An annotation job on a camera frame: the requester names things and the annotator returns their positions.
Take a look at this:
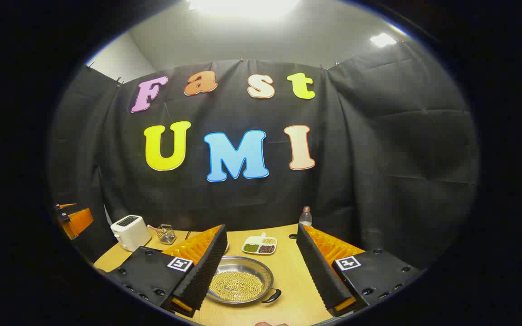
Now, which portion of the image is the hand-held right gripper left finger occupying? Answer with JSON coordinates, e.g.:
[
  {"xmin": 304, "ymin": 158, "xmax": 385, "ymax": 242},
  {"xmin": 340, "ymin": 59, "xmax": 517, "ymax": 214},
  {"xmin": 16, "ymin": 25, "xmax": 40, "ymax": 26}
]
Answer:
[{"xmin": 105, "ymin": 224, "xmax": 228, "ymax": 317}]

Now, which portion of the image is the small ceiling light panel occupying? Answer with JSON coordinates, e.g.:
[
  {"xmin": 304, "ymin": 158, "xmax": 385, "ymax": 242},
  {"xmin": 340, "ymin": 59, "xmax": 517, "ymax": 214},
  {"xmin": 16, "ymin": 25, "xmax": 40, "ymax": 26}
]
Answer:
[{"xmin": 370, "ymin": 33, "xmax": 397, "ymax": 48}]

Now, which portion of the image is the steel pot with black handles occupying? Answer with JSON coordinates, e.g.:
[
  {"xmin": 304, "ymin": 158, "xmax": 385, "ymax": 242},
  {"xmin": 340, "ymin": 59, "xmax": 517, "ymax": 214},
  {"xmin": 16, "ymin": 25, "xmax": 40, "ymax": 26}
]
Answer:
[{"xmin": 206, "ymin": 256, "xmax": 282, "ymax": 306}]

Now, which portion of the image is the white toaster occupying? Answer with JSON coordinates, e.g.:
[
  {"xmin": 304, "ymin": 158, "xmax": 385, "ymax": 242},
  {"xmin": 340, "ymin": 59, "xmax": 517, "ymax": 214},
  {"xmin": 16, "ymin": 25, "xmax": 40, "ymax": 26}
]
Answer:
[{"xmin": 110, "ymin": 215, "xmax": 152, "ymax": 252}]

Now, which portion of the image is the white divided dish with beans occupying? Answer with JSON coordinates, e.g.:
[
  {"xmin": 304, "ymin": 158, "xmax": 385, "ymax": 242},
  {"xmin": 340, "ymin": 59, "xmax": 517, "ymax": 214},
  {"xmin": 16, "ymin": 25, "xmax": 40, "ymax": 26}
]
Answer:
[{"xmin": 242, "ymin": 233, "xmax": 278, "ymax": 255}]

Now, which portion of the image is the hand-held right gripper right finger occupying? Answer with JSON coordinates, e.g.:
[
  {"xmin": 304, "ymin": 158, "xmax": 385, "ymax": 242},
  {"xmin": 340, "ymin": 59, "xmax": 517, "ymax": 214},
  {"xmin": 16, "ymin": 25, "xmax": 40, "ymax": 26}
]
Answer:
[{"xmin": 296, "ymin": 223, "xmax": 425, "ymax": 317}]

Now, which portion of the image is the wire mesh basket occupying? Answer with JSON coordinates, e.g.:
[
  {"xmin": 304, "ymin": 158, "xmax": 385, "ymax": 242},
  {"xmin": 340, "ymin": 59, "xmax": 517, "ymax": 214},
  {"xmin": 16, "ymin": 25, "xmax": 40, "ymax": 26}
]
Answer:
[{"xmin": 157, "ymin": 224, "xmax": 176, "ymax": 245}]

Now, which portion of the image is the pile of soybeans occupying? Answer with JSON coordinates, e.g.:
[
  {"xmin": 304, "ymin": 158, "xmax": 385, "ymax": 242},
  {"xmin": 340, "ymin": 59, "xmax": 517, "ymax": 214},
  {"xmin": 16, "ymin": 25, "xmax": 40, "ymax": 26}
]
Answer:
[{"xmin": 209, "ymin": 271, "xmax": 264, "ymax": 302}]

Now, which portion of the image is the large ceiling light panel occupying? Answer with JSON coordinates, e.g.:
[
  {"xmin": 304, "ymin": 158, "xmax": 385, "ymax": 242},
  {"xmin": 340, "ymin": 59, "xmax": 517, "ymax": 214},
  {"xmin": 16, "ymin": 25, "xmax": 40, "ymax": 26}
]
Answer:
[{"xmin": 188, "ymin": 0, "xmax": 300, "ymax": 19}]

